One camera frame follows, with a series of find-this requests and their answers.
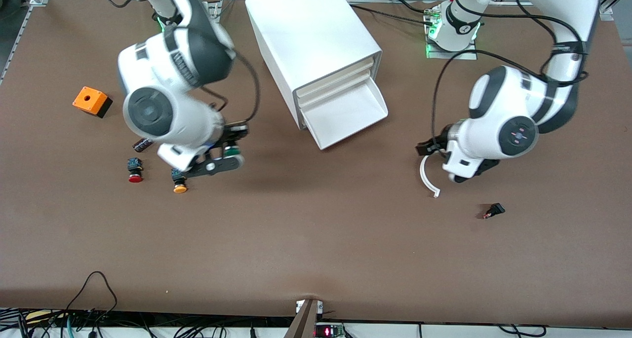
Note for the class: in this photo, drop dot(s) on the device with red display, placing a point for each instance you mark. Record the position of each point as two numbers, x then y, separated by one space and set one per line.
328 331

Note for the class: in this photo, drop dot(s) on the red push button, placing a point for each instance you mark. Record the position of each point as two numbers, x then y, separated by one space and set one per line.
135 172

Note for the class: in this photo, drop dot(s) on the black switch with red tip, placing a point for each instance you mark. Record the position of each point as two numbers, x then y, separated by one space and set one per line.
494 210

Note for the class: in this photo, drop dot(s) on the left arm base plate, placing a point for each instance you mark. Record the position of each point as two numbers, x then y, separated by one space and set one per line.
452 55

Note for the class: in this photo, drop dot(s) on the green push button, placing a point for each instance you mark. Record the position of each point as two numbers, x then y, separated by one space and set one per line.
232 151

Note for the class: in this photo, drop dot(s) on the white plastic drawer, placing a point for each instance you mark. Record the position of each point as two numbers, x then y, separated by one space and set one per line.
335 88
345 116
335 79

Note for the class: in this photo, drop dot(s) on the white drawer cabinet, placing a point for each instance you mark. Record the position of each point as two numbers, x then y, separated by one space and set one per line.
306 32

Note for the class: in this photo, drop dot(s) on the small black cylindrical component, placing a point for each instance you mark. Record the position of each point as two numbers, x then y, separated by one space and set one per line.
142 144

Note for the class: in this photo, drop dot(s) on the white metal bracket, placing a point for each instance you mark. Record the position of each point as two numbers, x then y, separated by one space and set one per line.
298 306

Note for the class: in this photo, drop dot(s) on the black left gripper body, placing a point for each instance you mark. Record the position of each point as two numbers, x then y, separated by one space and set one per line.
439 141

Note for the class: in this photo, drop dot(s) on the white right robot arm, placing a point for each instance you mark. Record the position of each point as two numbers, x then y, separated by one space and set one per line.
163 81

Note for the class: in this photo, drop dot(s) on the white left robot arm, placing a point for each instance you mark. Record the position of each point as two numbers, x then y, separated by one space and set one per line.
503 116

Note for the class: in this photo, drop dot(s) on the brown camera post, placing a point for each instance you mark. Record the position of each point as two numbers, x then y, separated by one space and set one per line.
303 323

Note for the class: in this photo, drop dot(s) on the yellow push button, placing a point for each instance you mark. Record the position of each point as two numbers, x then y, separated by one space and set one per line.
180 186

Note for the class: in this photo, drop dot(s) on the orange box with hole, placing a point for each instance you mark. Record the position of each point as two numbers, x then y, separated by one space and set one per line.
91 101

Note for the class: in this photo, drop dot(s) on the white curved plastic arc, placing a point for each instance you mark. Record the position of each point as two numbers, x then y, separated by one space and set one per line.
423 177

